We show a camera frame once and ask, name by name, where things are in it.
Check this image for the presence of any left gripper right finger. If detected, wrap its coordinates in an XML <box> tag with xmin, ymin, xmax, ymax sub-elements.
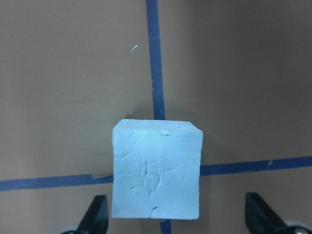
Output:
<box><xmin>245</xmin><ymin>193</ymin><xmax>288</xmax><ymax>234</ymax></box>

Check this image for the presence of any light blue block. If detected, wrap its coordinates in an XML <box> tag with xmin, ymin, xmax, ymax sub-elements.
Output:
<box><xmin>111</xmin><ymin>119</ymin><xmax>203</xmax><ymax>220</ymax></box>

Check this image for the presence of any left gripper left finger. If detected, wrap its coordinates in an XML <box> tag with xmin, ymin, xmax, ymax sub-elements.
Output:
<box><xmin>77</xmin><ymin>195</ymin><xmax>109</xmax><ymax>234</ymax></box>

